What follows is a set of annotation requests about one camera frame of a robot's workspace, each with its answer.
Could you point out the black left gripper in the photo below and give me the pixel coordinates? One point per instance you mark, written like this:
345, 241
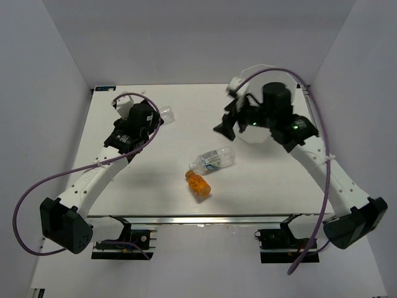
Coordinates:
154, 123

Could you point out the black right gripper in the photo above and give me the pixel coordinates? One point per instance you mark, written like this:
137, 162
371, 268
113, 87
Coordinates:
226, 126

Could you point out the Aquafina bottle white cap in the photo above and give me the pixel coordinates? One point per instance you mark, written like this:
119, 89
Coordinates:
167, 115

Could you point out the clear bottle white green label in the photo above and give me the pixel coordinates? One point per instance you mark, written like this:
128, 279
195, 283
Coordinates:
213, 160

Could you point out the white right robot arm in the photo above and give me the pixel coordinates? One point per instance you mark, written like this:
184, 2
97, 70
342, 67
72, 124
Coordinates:
355, 212

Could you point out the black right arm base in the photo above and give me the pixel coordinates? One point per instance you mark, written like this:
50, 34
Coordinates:
279, 245

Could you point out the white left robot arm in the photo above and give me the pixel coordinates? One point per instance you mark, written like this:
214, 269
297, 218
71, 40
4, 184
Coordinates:
64, 219

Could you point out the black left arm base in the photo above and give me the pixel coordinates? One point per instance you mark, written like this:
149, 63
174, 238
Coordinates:
136, 240

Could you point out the white octagonal bin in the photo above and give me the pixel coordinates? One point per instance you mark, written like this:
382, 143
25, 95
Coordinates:
255, 134

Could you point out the blue table edge label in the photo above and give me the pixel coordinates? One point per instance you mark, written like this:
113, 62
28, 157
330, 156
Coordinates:
105, 88

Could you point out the orange plastic bottle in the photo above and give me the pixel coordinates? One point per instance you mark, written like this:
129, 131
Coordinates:
199, 187

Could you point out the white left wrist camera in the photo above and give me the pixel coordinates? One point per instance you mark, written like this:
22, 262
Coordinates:
122, 104

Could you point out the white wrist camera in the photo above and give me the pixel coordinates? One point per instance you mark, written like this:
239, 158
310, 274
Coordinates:
122, 104
237, 89

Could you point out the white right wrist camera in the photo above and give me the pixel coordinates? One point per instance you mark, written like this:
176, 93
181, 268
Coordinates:
237, 89

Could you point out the aluminium table rail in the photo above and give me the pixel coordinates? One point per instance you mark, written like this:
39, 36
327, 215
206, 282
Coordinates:
302, 104

